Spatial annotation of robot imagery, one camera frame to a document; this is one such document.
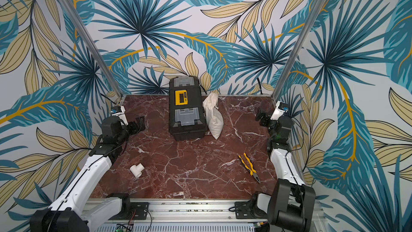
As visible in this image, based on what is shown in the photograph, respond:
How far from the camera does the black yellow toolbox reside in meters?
0.86

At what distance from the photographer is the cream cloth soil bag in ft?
2.87

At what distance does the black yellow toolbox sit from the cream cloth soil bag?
19mm
